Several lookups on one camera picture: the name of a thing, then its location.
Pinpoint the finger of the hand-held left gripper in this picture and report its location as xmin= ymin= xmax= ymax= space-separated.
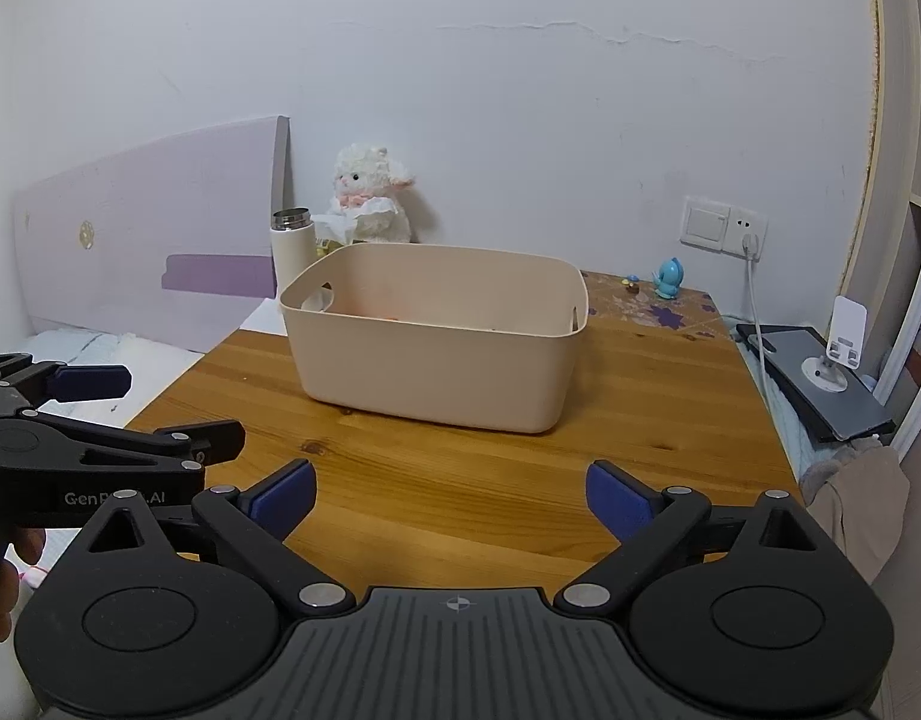
xmin=26 ymin=409 xmax=247 ymax=467
xmin=0 ymin=352 xmax=133 ymax=422

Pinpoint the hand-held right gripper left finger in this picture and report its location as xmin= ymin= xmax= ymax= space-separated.
xmin=36 ymin=459 xmax=356 ymax=622

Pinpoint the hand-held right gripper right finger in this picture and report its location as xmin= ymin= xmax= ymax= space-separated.
xmin=554 ymin=460 xmax=844 ymax=617

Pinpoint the beige plastic storage bin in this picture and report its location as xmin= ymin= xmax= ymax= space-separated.
xmin=278 ymin=242 xmax=589 ymax=436

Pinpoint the white bed linen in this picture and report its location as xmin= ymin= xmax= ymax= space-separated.
xmin=25 ymin=328 xmax=208 ymax=432

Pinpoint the lilac headboard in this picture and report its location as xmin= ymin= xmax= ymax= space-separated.
xmin=11 ymin=116 xmax=292 ymax=355

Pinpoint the light blue cloth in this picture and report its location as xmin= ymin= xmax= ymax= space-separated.
xmin=760 ymin=375 xmax=825 ymax=485

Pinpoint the purple floral table cover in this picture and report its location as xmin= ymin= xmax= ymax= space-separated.
xmin=580 ymin=270 xmax=732 ymax=339

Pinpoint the white thermos bottle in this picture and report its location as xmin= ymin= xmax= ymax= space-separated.
xmin=270 ymin=207 xmax=316 ymax=302

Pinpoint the blue bird figurine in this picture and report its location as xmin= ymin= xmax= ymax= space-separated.
xmin=651 ymin=259 xmax=687 ymax=302

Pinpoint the grey cloth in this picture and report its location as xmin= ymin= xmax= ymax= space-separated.
xmin=797 ymin=439 xmax=913 ymax=587

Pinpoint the grey laptop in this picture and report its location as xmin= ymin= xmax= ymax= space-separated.
xmin=734 ymin=324 xmax=897 ymax=444

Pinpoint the white phone stand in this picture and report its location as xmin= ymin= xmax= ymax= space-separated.
xmin=801 ymin=296 xmax=868 ymax=395

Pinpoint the white plush lamb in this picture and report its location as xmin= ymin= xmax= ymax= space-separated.
xmin=329 ymin=145 xmax=418 ymax=245

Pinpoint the white wardrobe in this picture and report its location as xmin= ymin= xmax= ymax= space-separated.
xmin=839 ymin=0 xmax=921 ymax=421

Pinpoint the white plug with cable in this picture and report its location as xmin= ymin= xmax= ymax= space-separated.
xmin=739 ymin=232 xmax=778 ymax=400

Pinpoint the white wall switch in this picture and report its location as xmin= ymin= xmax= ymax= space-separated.
xmin=681 ymin=196 xmax=732 ymax=251

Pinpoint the white wall socket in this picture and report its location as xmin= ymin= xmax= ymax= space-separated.
xmin=722 ymin=208 xmax=769 ymax=260

